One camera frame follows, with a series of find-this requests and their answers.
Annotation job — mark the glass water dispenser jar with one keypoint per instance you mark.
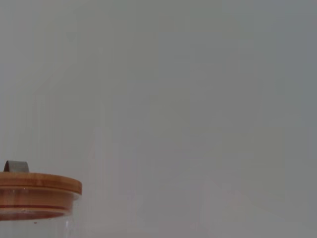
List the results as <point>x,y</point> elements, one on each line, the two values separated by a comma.
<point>37,229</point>

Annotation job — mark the round wooden jar lid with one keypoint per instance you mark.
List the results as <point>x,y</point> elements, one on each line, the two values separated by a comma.
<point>37,188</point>

